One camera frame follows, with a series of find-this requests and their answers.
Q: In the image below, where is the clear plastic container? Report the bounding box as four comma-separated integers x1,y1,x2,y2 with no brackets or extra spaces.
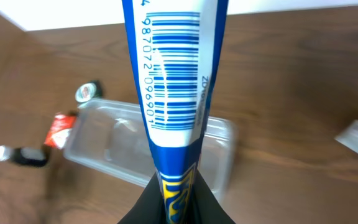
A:
64,99,236,202

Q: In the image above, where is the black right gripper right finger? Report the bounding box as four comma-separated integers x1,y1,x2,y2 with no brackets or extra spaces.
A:
187,170,235,224

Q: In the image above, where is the small green square box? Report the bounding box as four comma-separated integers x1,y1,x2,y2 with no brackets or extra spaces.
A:
75,80,104,104

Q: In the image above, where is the white capped dark bottle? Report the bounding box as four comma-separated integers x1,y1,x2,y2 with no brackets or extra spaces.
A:
0,145,49,167

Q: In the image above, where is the red medicine box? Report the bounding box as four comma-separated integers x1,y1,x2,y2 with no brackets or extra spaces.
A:
44,113,78,149

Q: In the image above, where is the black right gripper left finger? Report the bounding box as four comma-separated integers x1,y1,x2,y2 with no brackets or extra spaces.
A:
118,173,167,224

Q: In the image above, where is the blue cool fever box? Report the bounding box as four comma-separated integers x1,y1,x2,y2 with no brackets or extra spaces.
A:
122,0,228,223

